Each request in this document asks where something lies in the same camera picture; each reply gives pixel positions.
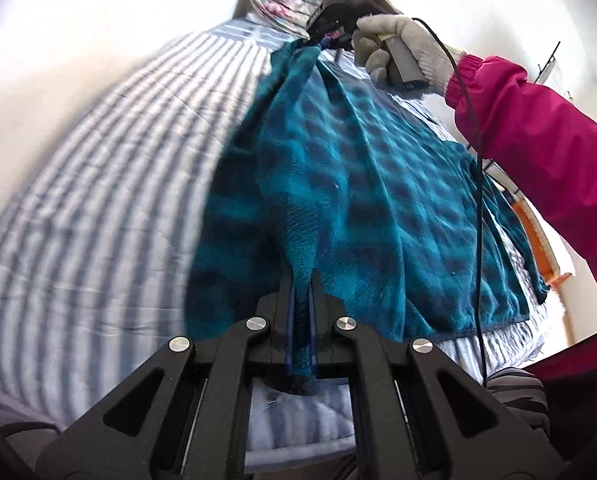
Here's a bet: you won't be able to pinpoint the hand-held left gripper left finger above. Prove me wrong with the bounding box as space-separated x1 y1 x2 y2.
36 271 299 480

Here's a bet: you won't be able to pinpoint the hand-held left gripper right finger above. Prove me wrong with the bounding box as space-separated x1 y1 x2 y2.
307 270 564 480

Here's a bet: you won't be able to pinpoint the person's right hand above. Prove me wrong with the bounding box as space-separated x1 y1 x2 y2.
353 14 468 97

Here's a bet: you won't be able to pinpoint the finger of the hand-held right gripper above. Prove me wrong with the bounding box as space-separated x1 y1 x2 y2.
305 20 353 53

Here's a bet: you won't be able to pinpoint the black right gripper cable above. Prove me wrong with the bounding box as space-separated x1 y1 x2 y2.
411 17 489 388

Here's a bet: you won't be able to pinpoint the orange box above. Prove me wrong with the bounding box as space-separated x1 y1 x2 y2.
511 200 574 288

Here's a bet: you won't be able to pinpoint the teal plaid fleece garment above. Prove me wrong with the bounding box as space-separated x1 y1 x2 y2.
186 40 549 396

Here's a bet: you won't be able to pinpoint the person's striped pants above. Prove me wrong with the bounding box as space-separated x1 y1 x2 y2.
485 367 551 441

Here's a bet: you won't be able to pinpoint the person's right forearm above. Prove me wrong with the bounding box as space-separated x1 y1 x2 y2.
444 54 597 301

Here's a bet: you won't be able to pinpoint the blue white striped bedspread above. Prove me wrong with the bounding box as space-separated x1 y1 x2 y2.
0 17 564 456

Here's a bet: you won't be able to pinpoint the folded floral quilt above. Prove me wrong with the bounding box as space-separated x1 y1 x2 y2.
251 0 329 41

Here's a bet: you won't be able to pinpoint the person's pink jacket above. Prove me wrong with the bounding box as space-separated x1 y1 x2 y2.
523 330 597 466

